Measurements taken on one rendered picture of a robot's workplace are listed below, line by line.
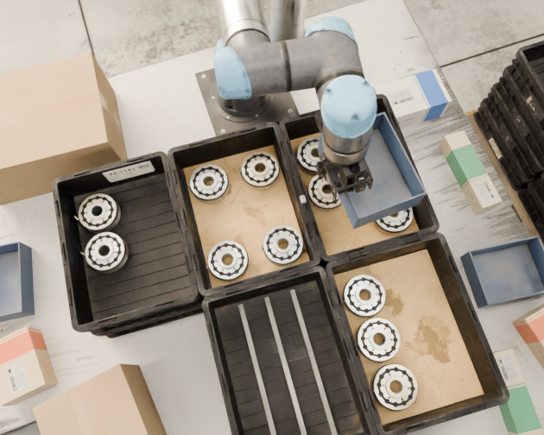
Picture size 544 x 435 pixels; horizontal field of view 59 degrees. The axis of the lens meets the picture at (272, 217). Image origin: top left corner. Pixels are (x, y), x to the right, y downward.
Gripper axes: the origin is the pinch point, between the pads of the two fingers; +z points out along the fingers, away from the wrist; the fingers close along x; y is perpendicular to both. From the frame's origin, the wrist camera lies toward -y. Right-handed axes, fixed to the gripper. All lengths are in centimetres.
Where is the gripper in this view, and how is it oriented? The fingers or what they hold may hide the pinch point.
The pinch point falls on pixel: (338, 178)
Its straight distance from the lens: 100.8
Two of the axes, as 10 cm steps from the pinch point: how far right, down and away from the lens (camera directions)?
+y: 3.0, 9.0, -3.1
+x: 9.5, -3.2, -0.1
